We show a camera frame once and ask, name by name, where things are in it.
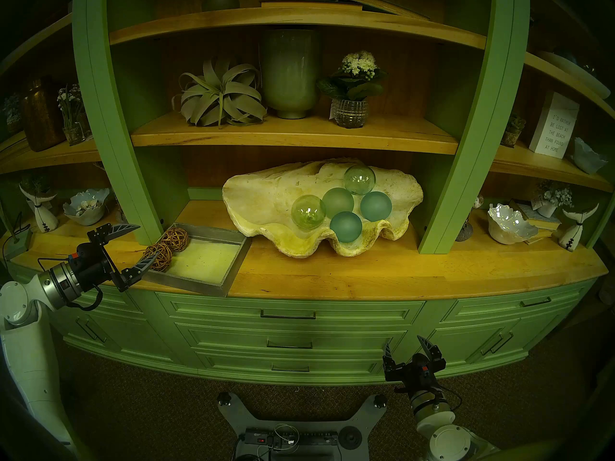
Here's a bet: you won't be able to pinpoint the clear green glass ball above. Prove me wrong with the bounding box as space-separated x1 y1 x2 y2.
344 164 376 195
291 194 326 230

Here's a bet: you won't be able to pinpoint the small flowers in glass jar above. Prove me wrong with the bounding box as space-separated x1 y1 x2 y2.
57 83 92 146

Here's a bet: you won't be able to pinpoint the grey-blue old book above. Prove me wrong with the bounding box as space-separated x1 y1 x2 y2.
509 201 562 231

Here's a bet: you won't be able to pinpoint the small grey box with wire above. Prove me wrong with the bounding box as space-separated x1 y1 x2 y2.
2 213 33 261

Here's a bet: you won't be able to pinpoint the slanted old book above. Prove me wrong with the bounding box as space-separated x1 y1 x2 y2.
339 0 431 21

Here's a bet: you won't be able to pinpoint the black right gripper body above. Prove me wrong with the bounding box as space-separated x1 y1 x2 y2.
383 353 445 393

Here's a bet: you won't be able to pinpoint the white quote sign block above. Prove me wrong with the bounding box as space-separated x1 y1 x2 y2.
529 91 580 159

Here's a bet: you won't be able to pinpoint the small dark potted plant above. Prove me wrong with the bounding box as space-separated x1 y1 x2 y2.
501 113 527 148

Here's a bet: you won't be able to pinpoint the white ruffled shell bowl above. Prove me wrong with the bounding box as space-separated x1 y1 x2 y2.
488 204 539 245
63 188 111 226

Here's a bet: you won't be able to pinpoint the giant clam shell bowl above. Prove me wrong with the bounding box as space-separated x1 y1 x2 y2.
222 158 424 258

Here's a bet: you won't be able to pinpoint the frosted teal glass ball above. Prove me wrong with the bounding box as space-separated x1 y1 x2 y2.
321 187 355 219
330 211 363 243
360 191 393 222

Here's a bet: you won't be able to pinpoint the woven rattan ball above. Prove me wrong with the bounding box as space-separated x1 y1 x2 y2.
161 227 190 252
143 244 172 272

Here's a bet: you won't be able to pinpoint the white whale tail figurine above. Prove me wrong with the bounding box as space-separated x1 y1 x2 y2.
19 184 59 233
558 203 600 252

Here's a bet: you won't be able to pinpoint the black round base disc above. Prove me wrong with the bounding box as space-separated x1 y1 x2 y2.
338 425 362 450

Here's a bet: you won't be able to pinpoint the black power strip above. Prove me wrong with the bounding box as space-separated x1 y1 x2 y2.
244 429 339 447

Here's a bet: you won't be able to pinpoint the white ruffled ceramic bowl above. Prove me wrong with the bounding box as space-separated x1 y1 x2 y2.
572 137 608 175

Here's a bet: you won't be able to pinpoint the thin white cable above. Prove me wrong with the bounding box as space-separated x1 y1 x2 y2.
274 424 299 451

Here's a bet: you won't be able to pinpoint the brown glass jug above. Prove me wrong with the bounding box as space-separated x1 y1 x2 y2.
22 76 65 152

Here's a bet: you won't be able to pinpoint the large white plate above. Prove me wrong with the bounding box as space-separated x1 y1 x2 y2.
537 51 611 99

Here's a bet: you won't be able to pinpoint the small figurine on stone base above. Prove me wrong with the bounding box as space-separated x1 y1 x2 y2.
455 194 485 242

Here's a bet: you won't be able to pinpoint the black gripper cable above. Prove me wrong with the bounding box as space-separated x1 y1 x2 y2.
37 257 104 312

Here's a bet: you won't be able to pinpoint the large pale green vase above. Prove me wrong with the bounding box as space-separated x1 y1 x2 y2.
261 29 321 120

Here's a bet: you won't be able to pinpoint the pale flowers in white pot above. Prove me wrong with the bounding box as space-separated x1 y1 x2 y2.
532 179 574 219

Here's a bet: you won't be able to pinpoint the grey metal square tray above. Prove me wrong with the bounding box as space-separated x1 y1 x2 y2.
136 222 253 297

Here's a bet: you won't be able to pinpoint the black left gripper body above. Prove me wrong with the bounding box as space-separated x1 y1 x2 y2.
69 242 118 290

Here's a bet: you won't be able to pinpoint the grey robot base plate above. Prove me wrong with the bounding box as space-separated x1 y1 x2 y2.
216 392 387 461

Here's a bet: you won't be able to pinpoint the white flowers in glass vase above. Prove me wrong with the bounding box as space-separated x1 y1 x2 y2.
317 50 387 129

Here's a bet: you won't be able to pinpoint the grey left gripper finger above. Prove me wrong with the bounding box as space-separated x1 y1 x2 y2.
113 254 158 292
88 223 141 247

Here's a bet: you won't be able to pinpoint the grey-green air plant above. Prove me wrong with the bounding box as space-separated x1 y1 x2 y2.
172 57 268 128

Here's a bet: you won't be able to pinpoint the flat tan book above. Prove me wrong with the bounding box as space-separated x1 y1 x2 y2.
261 1 363 10

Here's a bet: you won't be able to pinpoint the green wooden shelf cabinet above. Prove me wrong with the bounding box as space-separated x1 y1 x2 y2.
0 0 615 386

